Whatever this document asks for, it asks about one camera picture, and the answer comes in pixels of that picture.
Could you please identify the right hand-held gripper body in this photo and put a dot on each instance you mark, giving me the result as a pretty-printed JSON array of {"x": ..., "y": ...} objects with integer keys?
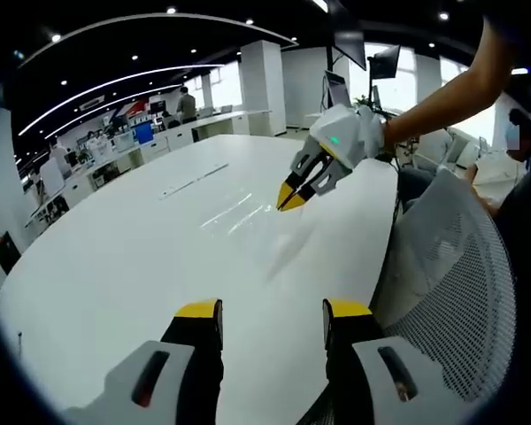
[{"x": 343, "y": 133}]

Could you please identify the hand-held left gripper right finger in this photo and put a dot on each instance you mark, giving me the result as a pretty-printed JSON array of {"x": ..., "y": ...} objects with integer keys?
[{"x": 380, "y": 376}]

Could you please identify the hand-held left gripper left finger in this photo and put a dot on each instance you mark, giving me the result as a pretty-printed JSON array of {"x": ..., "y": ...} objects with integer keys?
[{"x": 159, "y": 380}]

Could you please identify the clear resealable plastic bag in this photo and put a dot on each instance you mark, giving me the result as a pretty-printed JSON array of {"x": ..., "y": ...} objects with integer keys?
[{"x": 256, "y": 226}]

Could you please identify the person's right hand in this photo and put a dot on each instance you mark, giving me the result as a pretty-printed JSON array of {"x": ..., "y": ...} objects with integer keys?
[{"x": 376, "y": 133}]

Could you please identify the green potted plant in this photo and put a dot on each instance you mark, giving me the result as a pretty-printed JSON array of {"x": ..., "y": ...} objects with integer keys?
[{"x": 361, "y": 101}]

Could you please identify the laptop on stand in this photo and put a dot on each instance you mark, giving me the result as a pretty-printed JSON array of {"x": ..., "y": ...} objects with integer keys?
[{"x": 338, "y": 88}]

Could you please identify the small black monitor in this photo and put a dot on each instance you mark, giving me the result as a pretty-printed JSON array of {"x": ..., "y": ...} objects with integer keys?
[{"x": 387, "y": 59}]

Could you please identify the large black monitor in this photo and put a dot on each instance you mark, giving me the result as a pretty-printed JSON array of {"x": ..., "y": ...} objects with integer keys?
[{"x": 351, "y": 40}]

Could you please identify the white mesh office chair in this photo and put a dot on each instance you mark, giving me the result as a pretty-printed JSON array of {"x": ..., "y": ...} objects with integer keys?
[{"x": 451, "y": 288}]

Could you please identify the long white desk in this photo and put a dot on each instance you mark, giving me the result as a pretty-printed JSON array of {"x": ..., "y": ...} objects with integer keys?
[{"x": 168, "y": 135}]

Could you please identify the blue box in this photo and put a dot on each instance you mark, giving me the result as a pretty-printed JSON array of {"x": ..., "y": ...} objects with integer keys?
[{"x": 143, "y": 133}]

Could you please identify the black chair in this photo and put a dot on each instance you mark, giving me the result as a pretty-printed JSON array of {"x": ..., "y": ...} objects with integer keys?
[{"x": 8, "y": 252}]

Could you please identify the person's dark clothing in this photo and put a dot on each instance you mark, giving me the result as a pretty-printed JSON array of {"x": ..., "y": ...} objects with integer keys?
[{"x": 528, "y": 230}]

